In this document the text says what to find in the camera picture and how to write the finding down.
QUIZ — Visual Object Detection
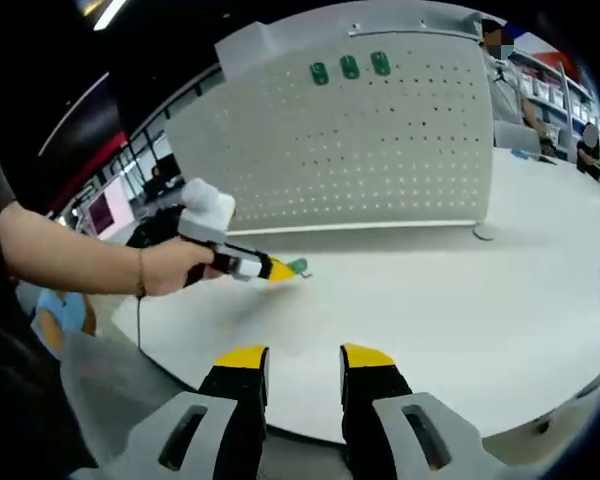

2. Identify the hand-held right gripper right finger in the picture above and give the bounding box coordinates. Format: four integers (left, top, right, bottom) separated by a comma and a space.
339, 342, 536, 480

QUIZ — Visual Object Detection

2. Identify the white wall rail shelf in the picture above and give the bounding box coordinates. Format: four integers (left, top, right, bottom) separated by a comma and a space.
347, 10, 484, 39

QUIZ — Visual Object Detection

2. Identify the curved ceiling light band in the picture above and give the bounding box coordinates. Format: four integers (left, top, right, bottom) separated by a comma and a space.
37, 72, 110, 157

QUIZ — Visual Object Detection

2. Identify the white storage shelving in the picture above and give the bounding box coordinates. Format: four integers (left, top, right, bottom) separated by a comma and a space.
509, 34, 600, 151

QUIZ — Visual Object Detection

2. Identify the grey mesh office chair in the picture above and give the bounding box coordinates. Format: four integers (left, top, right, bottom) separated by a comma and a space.
58, 328, 204, 454

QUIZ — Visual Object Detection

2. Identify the person's dark shirt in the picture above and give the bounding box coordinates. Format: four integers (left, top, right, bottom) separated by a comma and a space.
0, 142, 99, 474

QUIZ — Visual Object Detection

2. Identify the ceiling light strip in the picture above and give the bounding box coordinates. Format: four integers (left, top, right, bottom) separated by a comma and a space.
92, 0, 130, 32

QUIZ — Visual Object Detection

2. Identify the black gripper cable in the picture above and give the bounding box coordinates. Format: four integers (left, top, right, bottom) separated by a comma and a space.
133, 294, 145, 354

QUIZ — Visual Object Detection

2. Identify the white column unit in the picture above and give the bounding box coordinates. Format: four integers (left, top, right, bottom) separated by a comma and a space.
213, 0, 484, 81

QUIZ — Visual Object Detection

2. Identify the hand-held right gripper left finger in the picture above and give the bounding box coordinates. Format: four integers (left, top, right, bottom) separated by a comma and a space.
74, 343, 270, 480

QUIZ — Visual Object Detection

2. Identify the white perforated mounting plate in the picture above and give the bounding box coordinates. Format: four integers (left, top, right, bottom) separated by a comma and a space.
163, 27, 499, 242

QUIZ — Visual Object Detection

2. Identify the person's left hand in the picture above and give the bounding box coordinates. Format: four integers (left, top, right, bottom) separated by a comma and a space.
142, 237, 216, 299

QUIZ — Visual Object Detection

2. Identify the blue and orange cushion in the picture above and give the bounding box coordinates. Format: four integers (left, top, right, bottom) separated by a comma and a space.
31, 288, 100, 362

